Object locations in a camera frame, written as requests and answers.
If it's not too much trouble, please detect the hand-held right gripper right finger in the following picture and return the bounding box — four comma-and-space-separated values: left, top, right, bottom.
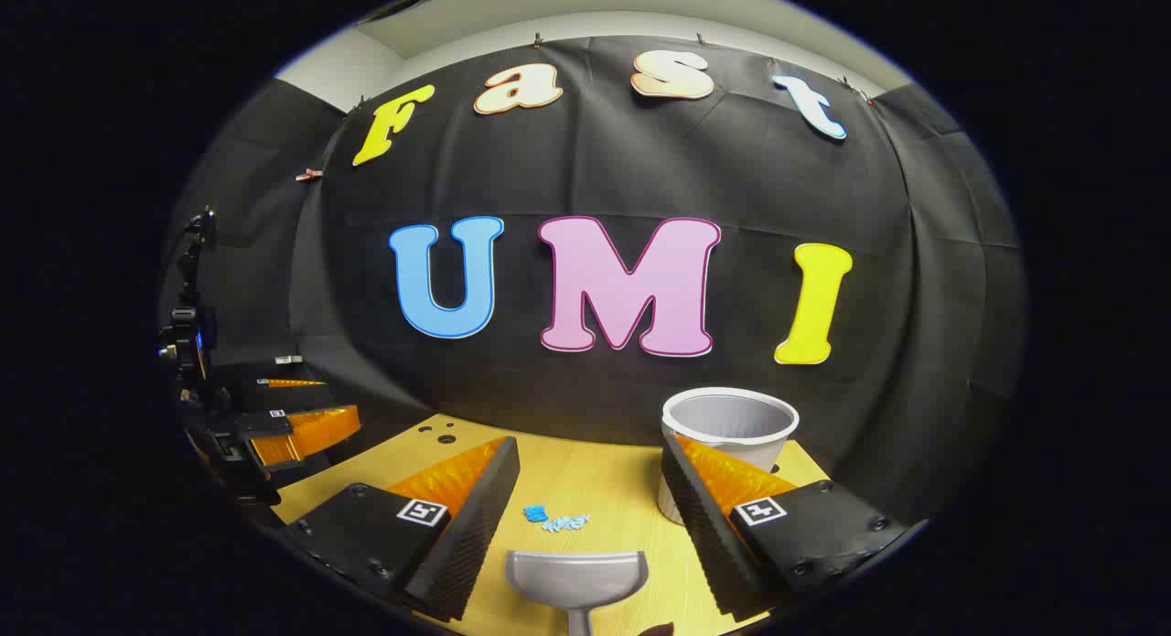
661, 432, 908, 620

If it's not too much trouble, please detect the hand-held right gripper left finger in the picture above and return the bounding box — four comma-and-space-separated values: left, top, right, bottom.
282, 435, 521, 624

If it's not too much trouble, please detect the grey dustpan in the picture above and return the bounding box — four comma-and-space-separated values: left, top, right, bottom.
505, 550, 650, 636

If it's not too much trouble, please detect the white ribbed garbage bin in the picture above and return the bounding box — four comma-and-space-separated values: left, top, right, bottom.
661, 386, 800, 527

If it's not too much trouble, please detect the wooden desktop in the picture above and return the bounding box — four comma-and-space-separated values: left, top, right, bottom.
272, 413, 833, 636

